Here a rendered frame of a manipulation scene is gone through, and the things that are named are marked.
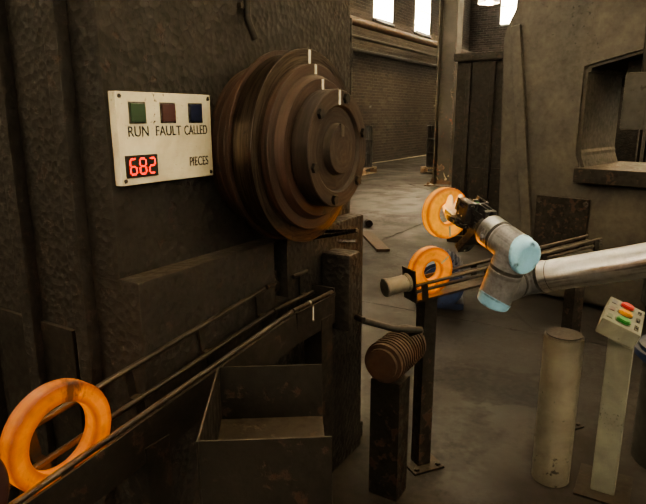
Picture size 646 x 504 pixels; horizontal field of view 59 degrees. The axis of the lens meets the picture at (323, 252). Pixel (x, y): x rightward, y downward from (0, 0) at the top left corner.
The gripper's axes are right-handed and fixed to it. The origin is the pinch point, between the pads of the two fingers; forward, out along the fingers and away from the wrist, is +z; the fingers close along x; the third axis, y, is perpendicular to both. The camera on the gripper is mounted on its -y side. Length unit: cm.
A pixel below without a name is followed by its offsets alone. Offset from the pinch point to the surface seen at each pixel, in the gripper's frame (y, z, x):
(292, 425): -16, -56, 69
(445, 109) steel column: -161, 683, -491
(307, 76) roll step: 39, -3, 50
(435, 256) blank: -18.0, 0.8, -0.7
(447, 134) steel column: -200, 667, -494
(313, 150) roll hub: 26, -17, 53
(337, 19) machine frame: 47, 40, 24
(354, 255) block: -13.0, -0.8, 29.8
